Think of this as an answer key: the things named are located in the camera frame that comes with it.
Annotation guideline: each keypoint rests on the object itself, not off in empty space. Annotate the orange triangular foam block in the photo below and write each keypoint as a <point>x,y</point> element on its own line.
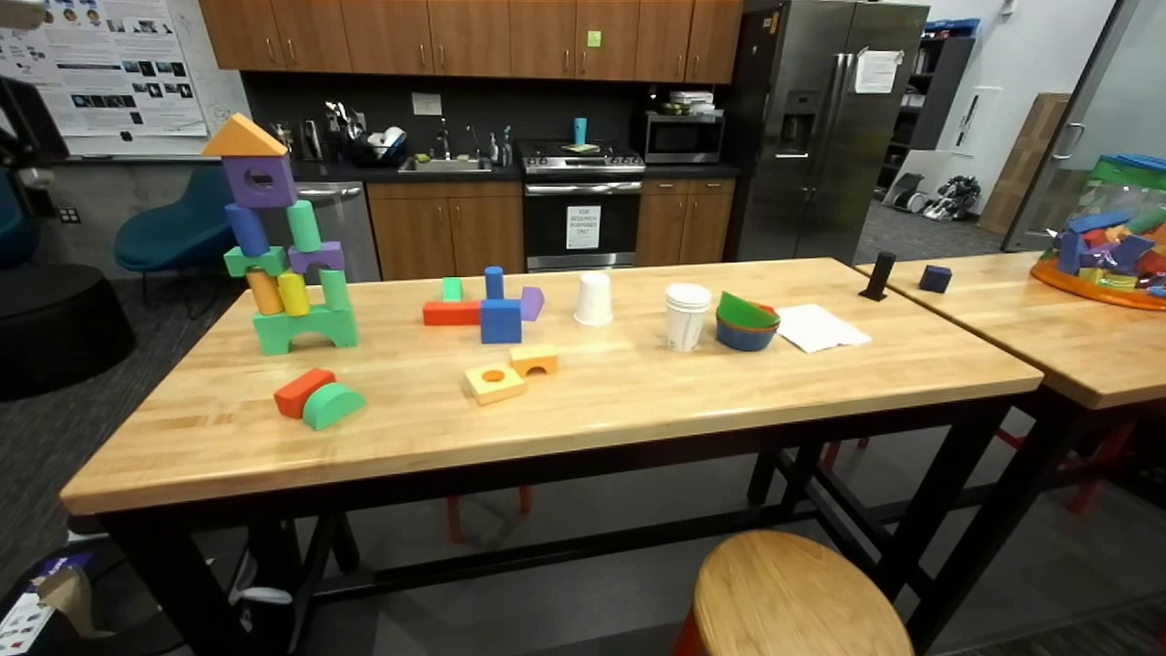
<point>240,136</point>

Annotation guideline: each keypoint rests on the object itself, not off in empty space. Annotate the white paper cup stack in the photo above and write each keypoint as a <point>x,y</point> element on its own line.
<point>685,313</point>

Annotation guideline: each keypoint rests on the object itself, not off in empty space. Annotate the purple arch foam block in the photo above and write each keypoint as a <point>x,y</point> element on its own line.
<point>323,255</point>

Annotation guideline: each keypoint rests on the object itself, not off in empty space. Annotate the stainless steel refrigerator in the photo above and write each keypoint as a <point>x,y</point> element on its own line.
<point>809,115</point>

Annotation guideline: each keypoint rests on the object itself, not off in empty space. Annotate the green notched foam block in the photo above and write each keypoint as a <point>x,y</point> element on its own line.
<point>240,264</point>

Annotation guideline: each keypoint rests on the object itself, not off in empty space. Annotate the stainless steel dishwasher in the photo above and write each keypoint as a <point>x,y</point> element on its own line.
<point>344,218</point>

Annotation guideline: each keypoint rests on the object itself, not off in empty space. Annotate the green cylinder foam block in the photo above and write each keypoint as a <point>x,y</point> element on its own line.
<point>305,229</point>

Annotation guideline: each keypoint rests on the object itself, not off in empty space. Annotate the yellow cylinder foam block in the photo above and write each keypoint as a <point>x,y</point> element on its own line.
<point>293,294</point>

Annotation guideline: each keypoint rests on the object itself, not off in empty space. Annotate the yellow square block with hole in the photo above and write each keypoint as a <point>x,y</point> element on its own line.
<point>492,383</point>

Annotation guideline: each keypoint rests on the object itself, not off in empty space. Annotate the teal cup on stove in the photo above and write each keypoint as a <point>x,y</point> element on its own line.
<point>582,130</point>

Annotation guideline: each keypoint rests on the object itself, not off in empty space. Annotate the blue cylinder foam block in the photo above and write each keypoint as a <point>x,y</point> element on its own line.
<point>492,281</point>

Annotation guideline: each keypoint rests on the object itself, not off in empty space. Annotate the stack of coloured bowls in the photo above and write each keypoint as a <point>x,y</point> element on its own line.
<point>743,327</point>

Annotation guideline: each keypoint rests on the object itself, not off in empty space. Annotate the small dark blue cube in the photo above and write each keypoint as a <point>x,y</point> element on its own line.
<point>935,279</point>

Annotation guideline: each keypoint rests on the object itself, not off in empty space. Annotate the small green cube block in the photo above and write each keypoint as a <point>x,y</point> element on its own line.
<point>448,288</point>

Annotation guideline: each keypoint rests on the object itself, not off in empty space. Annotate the blue tilted foam block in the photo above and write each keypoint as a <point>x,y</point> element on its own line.
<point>248,230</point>

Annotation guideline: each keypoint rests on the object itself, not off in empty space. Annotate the black round ottoman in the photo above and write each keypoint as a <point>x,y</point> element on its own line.
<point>55,327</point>

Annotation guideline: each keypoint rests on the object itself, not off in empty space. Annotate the purple square block with hole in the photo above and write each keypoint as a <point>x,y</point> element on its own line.
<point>259,181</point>

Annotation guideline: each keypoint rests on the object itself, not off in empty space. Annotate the round wooden stool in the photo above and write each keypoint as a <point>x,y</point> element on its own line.
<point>787,597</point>

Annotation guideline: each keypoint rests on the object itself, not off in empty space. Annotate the green half-round foam block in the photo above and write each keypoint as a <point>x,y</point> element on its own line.
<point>329,406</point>

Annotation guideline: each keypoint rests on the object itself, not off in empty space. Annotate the white wall poster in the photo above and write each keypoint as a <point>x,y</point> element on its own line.
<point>108,68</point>

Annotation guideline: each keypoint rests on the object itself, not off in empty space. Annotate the microwave oven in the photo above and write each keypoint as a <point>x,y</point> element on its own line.
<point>682,139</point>

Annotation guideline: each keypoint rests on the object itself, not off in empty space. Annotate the orange cylinder foam block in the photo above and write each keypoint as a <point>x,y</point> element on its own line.
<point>265,294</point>

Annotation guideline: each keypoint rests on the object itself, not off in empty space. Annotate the purple half-round foam block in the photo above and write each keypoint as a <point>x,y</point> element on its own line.
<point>533,304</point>

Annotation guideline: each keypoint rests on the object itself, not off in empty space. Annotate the teal armchair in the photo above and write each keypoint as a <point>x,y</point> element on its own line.
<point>178,234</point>

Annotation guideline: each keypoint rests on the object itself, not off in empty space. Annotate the red rectangular foam block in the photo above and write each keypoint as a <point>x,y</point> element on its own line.
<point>441,316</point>

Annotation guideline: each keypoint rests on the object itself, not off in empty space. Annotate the orange tray of toy blocks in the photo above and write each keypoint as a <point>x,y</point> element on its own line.
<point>1110,255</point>

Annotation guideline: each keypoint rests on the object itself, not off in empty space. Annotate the stainless steel oven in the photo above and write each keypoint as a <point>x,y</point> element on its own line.
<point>582,207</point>

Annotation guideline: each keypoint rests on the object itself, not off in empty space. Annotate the kitchen sink with faucet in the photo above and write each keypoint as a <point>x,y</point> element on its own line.
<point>441,158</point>

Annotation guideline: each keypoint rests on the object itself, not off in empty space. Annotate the white paper napkin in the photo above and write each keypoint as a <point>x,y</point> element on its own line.
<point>816,330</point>

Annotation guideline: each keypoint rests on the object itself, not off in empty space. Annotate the blue cube foam block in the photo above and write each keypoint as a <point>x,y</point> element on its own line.
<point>501,317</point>

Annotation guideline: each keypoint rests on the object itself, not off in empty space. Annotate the green bridge foam block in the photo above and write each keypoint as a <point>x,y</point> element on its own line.
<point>329,317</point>

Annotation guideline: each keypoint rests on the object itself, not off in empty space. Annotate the white upside-down cup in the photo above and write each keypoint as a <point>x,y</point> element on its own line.
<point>594,302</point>

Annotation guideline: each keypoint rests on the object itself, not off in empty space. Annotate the yellow arch foam block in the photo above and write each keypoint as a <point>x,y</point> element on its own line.
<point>533,360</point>

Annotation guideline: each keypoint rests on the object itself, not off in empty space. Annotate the red half-round foam block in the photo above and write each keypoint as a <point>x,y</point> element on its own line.
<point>293,396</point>

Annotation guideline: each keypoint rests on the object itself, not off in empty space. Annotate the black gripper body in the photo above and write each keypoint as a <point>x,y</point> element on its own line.
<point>29,145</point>

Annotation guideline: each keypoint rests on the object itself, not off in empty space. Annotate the black table power post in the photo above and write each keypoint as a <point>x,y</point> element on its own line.
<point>880,275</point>

